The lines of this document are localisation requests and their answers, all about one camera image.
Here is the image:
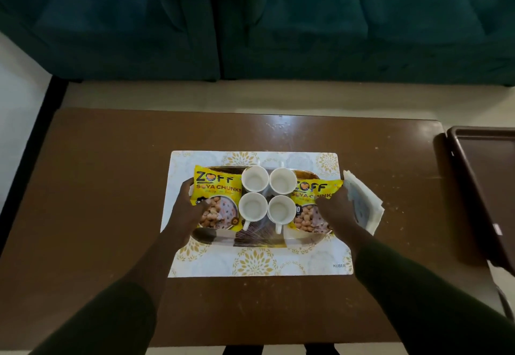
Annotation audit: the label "person's right hand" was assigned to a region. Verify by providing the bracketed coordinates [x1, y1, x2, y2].
[316, 184, 365, 247]

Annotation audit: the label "person's left hand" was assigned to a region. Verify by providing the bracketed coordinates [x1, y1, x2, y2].
[167, 178, 211, 243]

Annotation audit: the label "dark serving tray gold rim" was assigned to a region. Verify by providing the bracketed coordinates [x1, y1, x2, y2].
[189, 165, 335, 248]

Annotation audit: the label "person's left forearm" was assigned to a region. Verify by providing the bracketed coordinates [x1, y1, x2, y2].
[31, 228, 193, 355]

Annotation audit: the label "person's right forearm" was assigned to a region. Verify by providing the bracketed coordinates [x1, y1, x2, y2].
[340, 231, 515, 355]

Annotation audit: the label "yellow snack packet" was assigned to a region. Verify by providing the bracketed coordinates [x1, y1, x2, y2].
[190, 165, 245, 232]
[286, 179, 345, 234]

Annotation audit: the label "white paper napkins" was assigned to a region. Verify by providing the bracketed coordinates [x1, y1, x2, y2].
[342, 170, 385, 236]

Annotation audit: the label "white cup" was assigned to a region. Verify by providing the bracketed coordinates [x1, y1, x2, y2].
[238, 192, 269, 232]
[269, 161, 299, 197]
[267, 195, 297, 235]
[241, 161, 270, 195]

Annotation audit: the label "white gold floral placemat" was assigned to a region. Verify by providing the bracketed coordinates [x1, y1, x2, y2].
[160, 150, 354, 278]

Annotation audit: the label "brown plastic tray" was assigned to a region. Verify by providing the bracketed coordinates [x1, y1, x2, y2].
[446, 126, 515, 276]

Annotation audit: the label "teal fabric sofa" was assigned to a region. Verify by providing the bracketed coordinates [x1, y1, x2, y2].
[206, 0, 515, 87]
[0, 0, 221, 82]

